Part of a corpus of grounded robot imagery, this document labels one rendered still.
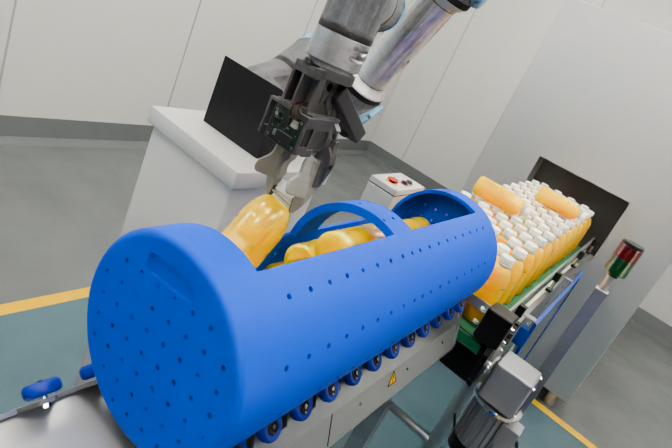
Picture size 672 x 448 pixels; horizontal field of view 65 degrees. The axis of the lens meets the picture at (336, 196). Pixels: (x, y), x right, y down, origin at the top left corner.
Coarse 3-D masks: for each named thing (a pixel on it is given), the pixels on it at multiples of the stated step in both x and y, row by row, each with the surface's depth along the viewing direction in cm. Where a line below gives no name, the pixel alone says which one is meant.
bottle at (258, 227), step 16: (256, 208) 74; (272, 208) 74; (288, 208) 77; (240, 224) 74; (256, 224) 73; (272, 224) 74; (240, 240) 73; (256, 240) 73; (272, 240) 74; (256, 256) 74
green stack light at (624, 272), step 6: (612, 258) 149; (618, 258) 148; (606, 264) 151; (612, 264) 149; (618, 264) 147; (624, 264) 147; (630, 264) 146; (612, 270) 148; (618, 270) 148; (624, 270) 147; (630, 270) 148; (618, 276) 148; (624, 276) 148
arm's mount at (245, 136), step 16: (224, 64) 120; (240, 64) 118; (224, 80) 121; (240, 80) 118; (256, 80) 115; (224, 96) 121; (240, 96) 118; (256, 96) 116; (208, 112) 124; (224, 112) 122; (240, 112) 119; (256, 112) 116; (272, 112) 114; (224, 128) 122; (240, 128) 119; (256, 128) 116; (240, 144) 119; (256, 144) 117; (272, 144) 119
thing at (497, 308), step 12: (492, 312) 133; (504, 312) 135; (480, 324) 135; (492, 324) 134; (504, 324) 132; (516, 324) 134; (480, 336) 136; (492, 336) 134; (504, 336) 132; (492, 348) 134
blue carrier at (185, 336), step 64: (448, 192) 126; (128, 256) 63; (192, 256) 57; (320, 256) 71; (384, 256) 82; (448, 256) 101; (128, 320) 64; (192, 320) 57; (256, 320) 57; (320, 320) 66; (384, 320) 80; (128, 384) 65; (192, 384) 58; (256, 384) 56; (320, 384) 70
